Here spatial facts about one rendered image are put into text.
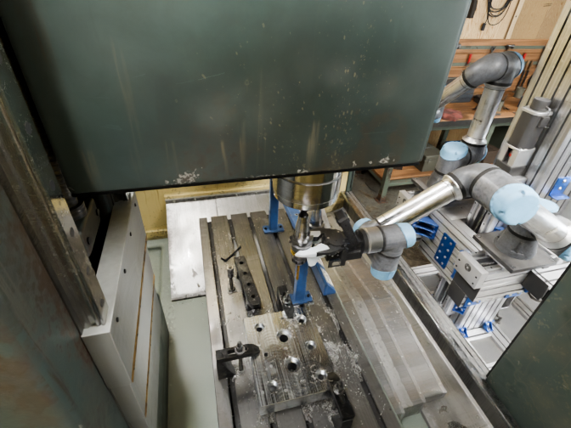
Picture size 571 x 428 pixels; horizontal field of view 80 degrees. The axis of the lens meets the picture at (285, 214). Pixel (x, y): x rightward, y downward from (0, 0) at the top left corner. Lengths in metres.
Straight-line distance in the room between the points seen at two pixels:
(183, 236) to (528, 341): 1.51
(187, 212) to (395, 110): 1.47
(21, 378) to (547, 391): 1.24
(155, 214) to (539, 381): 1.80
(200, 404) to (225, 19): 1.27
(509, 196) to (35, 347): 1.08
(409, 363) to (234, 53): 1.30
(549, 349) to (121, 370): 1.09
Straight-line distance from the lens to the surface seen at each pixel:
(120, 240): 0.87
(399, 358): 1.50
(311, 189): 0.72
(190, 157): 0.59
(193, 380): 1.52
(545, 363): 1.28
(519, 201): 1.13
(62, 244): 0.58
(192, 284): 1.77
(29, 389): 0.62
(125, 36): 0.54
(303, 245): 0.88
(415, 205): 1.17
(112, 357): 0.76
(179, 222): 1.92
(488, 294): 1.72
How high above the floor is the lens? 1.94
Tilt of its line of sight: 36 degrees down
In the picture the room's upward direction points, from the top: 3 degrees clockwise
